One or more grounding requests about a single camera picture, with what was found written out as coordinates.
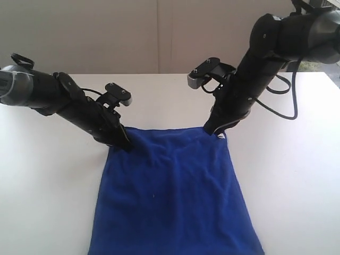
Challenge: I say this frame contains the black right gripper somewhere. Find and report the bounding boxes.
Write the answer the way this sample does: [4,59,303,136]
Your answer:
[203,55,286,135]

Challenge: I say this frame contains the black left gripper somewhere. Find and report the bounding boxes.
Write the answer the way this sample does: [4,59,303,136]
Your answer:
[57,97,133,154]

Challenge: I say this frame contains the blue microfibre cloth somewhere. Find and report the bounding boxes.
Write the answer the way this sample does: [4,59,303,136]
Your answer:
[88,127,264,254]

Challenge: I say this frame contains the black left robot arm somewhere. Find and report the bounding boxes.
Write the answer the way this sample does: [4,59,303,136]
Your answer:
[1,65,133,151]

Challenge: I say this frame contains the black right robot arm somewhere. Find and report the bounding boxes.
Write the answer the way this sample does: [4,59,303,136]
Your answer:
[203,8,339,135]

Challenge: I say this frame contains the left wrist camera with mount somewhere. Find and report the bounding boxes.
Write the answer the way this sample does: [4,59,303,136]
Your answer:
[96,83,132,111]

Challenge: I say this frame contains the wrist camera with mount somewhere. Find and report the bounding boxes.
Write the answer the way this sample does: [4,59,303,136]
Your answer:
[96,83,132,111]
[187,57,236,94]

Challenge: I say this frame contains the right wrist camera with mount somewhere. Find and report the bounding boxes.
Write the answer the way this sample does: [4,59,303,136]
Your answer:
[187,57,236,94]

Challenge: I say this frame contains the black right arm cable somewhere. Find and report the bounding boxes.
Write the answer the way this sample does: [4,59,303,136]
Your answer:
[203,0,333,120]

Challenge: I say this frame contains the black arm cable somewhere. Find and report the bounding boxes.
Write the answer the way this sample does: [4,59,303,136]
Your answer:
[10,53,35,70]
[203,0,333,120]

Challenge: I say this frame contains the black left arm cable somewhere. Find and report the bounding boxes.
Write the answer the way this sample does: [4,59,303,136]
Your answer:
[10,53,35,70]

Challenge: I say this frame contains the dark window frame post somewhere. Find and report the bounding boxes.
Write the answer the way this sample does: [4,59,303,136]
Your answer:
[309,0,324,7]

